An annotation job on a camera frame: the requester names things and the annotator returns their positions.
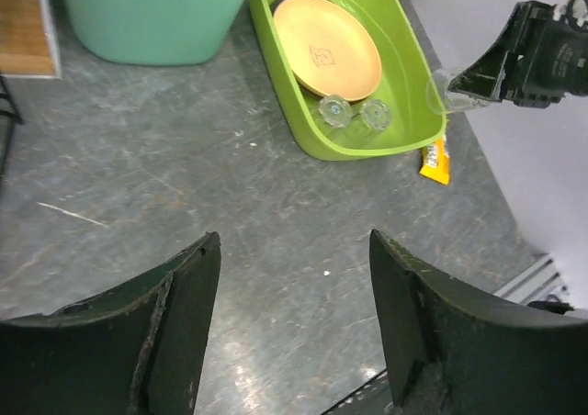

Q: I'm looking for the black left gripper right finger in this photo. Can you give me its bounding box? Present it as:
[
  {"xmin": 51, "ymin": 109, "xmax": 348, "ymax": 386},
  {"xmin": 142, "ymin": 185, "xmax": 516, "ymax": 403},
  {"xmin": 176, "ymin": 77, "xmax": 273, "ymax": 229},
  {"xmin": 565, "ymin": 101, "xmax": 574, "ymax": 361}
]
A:
[{"xmin": 369, "ymin": 230, "xmax": 587, "ymax": 414}]

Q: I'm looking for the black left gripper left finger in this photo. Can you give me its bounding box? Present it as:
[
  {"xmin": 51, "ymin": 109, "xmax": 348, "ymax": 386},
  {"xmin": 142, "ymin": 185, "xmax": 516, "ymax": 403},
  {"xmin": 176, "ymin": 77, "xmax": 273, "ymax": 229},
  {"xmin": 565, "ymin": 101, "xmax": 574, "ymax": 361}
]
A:
[{"xmin": 1, "ymin": 232, "xmax": 221, "ymax": 414}]

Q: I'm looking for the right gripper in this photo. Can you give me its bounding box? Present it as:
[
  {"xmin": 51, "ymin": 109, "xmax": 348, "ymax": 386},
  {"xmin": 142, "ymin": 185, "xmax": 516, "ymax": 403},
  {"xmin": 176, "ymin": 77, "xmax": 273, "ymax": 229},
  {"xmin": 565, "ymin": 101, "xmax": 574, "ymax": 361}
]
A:
[{"xmin": 447, "ymin": 1, "xmax": 587, "ymax": 108}]

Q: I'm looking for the yellow plate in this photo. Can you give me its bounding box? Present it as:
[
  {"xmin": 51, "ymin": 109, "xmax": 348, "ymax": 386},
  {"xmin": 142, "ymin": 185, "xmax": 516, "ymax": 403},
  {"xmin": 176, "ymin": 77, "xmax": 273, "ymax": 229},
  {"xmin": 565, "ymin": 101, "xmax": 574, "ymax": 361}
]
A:
[{"xmin": 273, "ymin": 0, "xmax": 383, "ymax": 102}]

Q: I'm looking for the green plastic tub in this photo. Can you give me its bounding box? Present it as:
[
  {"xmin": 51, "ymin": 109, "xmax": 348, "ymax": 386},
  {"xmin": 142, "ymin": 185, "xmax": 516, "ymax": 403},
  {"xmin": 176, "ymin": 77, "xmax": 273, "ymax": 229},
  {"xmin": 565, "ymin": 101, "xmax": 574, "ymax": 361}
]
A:
[{"xmin": 249, "ymin": 0, "xmax": 447, "ymax": 161}]

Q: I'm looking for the yellow snack packet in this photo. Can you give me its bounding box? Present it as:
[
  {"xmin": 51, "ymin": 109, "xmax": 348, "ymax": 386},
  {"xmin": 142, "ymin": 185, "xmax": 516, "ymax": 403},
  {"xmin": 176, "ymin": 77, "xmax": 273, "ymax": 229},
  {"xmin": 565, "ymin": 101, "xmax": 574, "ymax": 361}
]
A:
[{"xmin": 419, "ymin": 136, "xmax": 450, "ymax": 185}]

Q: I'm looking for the teal trash bin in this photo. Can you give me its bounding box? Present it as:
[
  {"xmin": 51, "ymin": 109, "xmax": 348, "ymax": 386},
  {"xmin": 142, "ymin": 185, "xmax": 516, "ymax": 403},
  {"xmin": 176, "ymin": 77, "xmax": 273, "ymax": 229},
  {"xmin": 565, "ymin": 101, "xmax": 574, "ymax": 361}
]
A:
[{"xmin": 64, "ymin": 0, "xmax": 244, "ymax": 66}]

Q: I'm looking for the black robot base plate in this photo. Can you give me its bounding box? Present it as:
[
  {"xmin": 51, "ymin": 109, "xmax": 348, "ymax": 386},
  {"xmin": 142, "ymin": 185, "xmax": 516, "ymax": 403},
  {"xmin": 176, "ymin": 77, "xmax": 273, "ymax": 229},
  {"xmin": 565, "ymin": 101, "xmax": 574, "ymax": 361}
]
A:
[{"xmin": 322, "ymin": 370, "xmax": 393, "ymax": 415}]

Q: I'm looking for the black wire dish rack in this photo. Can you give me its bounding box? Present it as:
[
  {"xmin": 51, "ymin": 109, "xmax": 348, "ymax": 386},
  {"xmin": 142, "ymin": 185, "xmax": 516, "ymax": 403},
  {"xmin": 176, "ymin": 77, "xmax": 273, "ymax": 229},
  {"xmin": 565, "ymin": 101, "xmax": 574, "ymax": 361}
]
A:
[{"xmin": 0, "ymin": 73, "xmax": 24, "ymax": 183}]

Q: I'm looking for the white wire shelf rack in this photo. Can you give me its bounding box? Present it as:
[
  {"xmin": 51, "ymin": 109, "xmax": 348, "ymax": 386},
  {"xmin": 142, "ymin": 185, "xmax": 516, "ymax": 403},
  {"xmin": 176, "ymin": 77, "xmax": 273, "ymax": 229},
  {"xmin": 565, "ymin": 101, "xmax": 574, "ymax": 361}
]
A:
[{"xmin": 1, "ymin": 0, "xmax": 62, "ymax": 78}]

